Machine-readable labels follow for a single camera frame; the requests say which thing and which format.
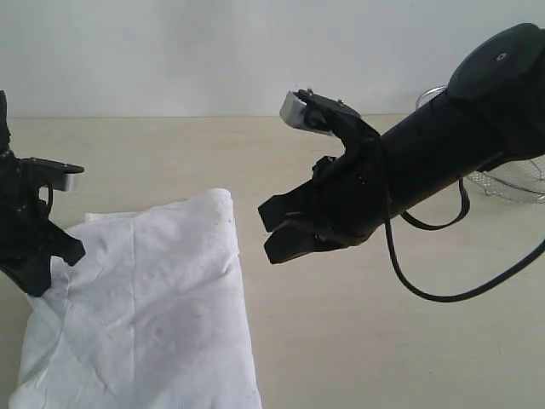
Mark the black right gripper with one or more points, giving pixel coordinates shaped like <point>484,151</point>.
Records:
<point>340,206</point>

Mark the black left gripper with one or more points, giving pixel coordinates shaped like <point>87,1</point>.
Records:
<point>28,238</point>

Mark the white t-shirt red print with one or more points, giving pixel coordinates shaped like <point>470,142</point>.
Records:
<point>153,316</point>

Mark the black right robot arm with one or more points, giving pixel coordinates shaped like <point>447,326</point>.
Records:
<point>491,113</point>

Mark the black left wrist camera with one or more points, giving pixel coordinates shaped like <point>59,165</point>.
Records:
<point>55,174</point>

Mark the metal wire mesh basket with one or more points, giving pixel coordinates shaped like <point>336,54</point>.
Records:
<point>517,181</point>

